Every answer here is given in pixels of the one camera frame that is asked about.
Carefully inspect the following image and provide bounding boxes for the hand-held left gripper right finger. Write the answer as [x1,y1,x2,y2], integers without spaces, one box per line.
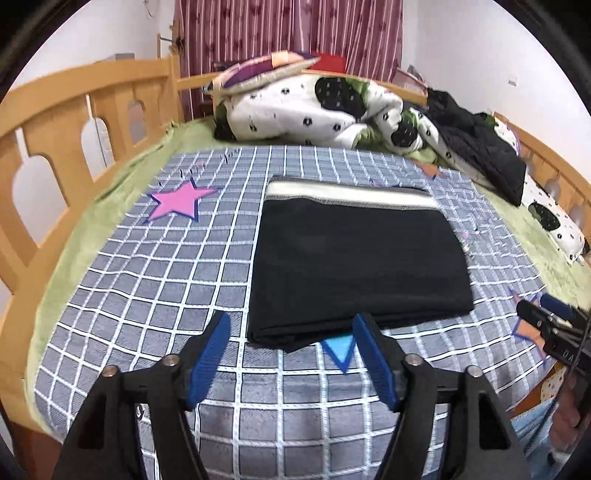
[352,313,529,480]

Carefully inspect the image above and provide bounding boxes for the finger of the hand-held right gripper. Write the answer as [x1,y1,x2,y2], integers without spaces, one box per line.
[516,300,557,340]
[539,294,578,324]

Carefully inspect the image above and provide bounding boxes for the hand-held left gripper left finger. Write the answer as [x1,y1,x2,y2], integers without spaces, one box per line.
[53,312,232,480]

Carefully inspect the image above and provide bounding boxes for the black pants with white stripe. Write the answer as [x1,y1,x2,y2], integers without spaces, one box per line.
[246,175,476,354]

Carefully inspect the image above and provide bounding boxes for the person's right hand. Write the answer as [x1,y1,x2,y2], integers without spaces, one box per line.
[551,374,588,457]

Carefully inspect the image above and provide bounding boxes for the grey grid blanket with stars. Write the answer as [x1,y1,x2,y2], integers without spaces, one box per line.
[32,145,555,480]

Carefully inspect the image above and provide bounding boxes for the white floral pillow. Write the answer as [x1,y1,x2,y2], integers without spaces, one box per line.
[494,115,587,266]

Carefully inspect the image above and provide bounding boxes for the person's light blue jeans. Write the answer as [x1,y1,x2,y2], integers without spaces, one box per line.
[508,397,561,469]

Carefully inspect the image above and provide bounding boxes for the black jacket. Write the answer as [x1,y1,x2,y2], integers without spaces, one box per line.
[425,88,528,208]

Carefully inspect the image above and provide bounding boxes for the green bed sheet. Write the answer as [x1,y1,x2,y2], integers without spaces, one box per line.
[23,117,591,416]

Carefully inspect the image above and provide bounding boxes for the white floral quilt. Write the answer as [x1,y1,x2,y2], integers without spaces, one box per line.
[213,73,458,164]

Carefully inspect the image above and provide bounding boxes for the purple and orange pillow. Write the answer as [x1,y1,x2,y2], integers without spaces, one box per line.
[205,52,321,95]

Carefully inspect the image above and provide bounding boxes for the red cloth item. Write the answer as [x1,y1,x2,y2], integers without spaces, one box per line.
[307,53,347,73]

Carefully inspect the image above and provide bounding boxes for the maroon striped curtain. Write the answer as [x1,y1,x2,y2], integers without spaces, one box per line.
[173,0,404,123]

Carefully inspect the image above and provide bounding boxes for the wooden bed frame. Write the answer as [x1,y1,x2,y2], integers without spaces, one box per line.
[0,54,591,467]

